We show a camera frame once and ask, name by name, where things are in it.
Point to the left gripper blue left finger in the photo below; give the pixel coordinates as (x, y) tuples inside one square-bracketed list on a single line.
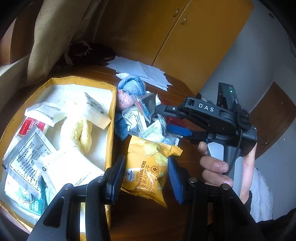
[(61, 219)]

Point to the white printed foil sachet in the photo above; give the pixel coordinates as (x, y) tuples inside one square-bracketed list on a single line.
[(20, 162)]

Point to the yellow wooden cabinet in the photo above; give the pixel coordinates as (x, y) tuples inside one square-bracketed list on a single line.
[(185, 39)]

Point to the yellow sandwich cracker packet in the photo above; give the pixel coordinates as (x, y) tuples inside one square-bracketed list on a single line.
[(147, 167)]

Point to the pink plush toy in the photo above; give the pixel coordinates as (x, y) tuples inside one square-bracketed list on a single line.
[(124, 100)]

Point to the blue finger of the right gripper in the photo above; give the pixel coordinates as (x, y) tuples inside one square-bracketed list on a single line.
[(179, 130)]

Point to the red white tissue pack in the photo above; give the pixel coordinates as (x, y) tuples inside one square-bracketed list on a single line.
[(29, 123)]

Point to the dark fringed cloth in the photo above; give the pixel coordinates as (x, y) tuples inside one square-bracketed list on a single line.
[(81, 53)]

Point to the white paper sheets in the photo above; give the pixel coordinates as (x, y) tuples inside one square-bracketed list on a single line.
[(147, 73)]

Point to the olive beige curtain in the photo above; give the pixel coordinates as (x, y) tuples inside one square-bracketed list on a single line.
[(38, 37)]

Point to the person right hand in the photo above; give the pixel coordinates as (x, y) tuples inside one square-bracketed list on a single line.
[(214, 169)]

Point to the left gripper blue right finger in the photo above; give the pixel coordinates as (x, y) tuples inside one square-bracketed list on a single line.
[(214, 213)]

